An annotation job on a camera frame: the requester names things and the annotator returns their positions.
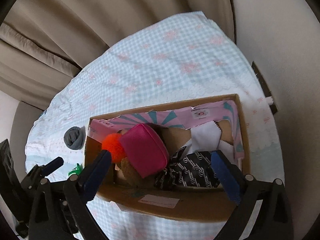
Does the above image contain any green packet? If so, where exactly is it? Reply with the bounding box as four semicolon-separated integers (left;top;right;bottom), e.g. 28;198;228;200
68;163;83;177

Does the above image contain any white paper in box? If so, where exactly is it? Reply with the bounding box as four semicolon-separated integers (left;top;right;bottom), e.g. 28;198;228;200
183;121;234;157

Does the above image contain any cardboard box with pink lining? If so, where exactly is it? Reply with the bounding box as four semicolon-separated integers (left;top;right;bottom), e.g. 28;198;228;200
85;94;250;222

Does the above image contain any orange pompom toy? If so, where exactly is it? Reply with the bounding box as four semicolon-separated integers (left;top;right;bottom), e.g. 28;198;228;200
101;133;126;164

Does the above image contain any light blue checkered bedsheet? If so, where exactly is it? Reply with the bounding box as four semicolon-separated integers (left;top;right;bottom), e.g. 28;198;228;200
25;12;284;239

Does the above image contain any grey rolled sock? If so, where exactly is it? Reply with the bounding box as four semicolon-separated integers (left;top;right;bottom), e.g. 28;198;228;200
63;126;86;150

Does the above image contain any magenta pouch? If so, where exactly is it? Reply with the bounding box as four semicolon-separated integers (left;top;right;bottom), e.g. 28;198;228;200
119;124;169;178

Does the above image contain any beige curtain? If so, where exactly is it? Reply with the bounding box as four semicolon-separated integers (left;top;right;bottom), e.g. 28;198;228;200
1;0;235;109

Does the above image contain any black printed cloth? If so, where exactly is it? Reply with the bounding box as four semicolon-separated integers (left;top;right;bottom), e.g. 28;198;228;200
155;146;220;191

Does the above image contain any brown hedgehog plush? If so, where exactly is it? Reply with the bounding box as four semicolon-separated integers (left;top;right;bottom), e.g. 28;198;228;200
120;157;143;187

